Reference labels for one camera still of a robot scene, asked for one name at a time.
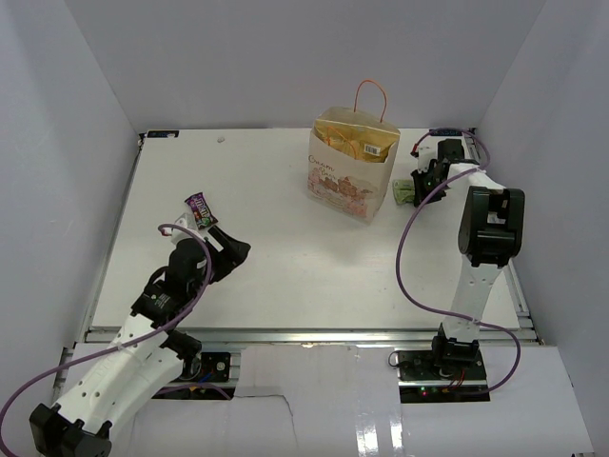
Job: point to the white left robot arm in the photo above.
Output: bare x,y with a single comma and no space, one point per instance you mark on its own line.
147,353

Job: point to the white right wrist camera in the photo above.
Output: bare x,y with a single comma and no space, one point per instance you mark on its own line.
426,158

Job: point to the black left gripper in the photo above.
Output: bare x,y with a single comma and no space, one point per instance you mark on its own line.
233,253

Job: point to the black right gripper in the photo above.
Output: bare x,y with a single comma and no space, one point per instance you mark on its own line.
418,179

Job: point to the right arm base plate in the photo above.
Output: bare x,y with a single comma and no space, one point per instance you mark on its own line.
421,381

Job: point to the light green snack pouch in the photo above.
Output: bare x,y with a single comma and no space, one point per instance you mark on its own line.
403,191

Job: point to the brown m&m's candy pack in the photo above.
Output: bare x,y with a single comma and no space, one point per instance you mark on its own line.
203,216

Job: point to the cream paper gift bag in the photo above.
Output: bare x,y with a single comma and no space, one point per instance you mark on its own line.
347,185

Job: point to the aluminium front rail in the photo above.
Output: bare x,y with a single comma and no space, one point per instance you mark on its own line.
288,336

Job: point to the brown potato chips bag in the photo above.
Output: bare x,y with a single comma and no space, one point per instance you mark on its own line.
358,140

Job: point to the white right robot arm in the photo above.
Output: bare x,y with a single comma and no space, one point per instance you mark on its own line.
490,235

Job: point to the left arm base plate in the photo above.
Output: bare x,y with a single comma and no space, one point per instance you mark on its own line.
199,365

